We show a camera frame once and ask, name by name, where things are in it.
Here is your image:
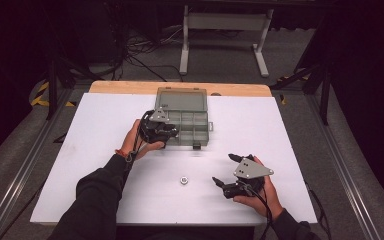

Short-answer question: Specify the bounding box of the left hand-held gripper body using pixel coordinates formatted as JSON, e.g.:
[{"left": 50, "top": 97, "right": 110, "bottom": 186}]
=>
[{"left": 139, "top": 106, "right": 178, "bottom": 144}]

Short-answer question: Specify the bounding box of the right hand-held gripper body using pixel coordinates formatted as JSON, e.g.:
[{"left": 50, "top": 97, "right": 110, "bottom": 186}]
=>
[{"left": 223, "top": 153, "right": 275, "bottom": 200}]

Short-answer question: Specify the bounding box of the grey transparent compartment box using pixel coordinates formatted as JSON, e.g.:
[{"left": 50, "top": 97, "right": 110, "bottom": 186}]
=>
[{"left": 153, "top": 87, "right": 215, "bottom": 150}]

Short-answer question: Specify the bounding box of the person's left hand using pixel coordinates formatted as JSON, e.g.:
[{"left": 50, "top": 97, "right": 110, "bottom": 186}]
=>
[{"left": 119, "top": 119, "right": 166, "bottom": 161}]

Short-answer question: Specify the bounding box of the person's right hand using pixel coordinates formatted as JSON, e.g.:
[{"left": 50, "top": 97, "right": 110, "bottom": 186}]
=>
[{"left": 233, "top": 156, "right": 284, "bottom": 219}]

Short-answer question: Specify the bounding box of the white board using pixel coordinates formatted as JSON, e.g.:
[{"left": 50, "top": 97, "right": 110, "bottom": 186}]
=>
[{"left": 29, "top": 92, "right": 318, "bottom": 225}]

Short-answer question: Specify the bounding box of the wooden table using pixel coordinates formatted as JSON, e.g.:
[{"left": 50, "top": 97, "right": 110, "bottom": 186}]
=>
[{"left": 88, "top": 80, "right": 273, "bottom": 98}]

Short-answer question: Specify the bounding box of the person's dark lap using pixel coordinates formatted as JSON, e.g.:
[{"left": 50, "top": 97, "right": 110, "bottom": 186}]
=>
[{"left": 114, "top": 225, "right": 258, "bottom": 240}]

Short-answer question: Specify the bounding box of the yellow black hazard tape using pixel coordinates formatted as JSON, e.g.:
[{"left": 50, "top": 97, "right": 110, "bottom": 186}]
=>
[
  {"left": 29, "top": 81, "right": 77, "bottom": 108},
  {"left": 277, "top": 74, "right": 312, "bottom": 106}
]

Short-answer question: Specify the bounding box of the black tripod stand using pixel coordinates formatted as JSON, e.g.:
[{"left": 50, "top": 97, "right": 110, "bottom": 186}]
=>
[
  {"left": 44, "top": 49, "right": 105, "bottom": 122},
  {"left": 269, "top": 18, "right": 335, "bottom": 126}
]

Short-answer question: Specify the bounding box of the white metal stand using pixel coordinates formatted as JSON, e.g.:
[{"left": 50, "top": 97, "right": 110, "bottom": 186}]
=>
[{"left": 178, "top": 4, "right": 275, "bottom": 78}]

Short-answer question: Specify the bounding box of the left hand-held gripper cable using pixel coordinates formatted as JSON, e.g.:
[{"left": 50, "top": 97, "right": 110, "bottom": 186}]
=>
[{"left": 123, "top": 111, "right": 151, "bottom": 173}]

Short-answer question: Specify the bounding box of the hand-held gripper cable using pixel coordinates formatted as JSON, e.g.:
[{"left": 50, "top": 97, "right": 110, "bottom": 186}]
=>
[
  {"left": 123, "top": 111, "right": 151, "bottom": 173},
  {"left": 243, "top": 181, "right": 276, "bottom": 240}
]

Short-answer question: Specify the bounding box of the right hand-held gripper cable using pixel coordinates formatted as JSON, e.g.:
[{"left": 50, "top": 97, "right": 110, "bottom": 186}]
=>
[{"left": 243, "top": 181, "right": 276, "bottom": 240}]

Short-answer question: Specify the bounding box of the black floor cable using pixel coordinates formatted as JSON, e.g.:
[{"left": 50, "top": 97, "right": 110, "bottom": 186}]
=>
[{"left": 304, "top": 181, "right": 333, "bottom": 240}]

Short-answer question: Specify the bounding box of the bundle of black floor cables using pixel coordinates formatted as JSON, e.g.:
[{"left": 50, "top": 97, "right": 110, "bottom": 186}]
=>
[{"left": 113, "top": 24, "right": 185, "bottom": 83}]

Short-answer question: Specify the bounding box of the aluminium floor rail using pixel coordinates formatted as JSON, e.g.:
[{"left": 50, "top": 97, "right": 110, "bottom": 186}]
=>
[
  {"left": 0, "top": 88, "right": 78, "bottom": 240},
  {"left": 304, "top": 93, "right": 384, "bottom": 240}
]

